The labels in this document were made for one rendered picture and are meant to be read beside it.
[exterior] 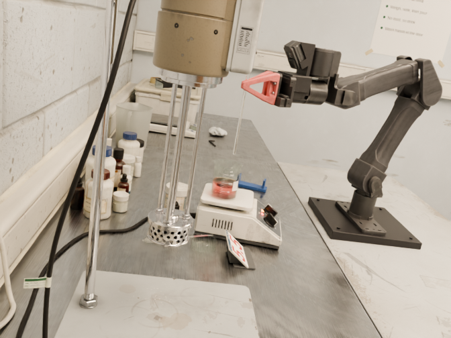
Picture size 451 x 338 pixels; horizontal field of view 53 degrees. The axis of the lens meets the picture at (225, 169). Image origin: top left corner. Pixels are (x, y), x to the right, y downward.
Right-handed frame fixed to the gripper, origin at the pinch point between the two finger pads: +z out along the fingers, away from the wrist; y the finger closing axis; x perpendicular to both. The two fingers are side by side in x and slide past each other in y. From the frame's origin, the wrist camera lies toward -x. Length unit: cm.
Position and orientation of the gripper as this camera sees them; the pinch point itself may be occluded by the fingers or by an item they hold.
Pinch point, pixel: (245, 85)
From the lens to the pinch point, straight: 97.6
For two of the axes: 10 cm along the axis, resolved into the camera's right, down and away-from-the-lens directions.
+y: 3.9, 3.3, -8.6
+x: -1.5, 9.4, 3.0
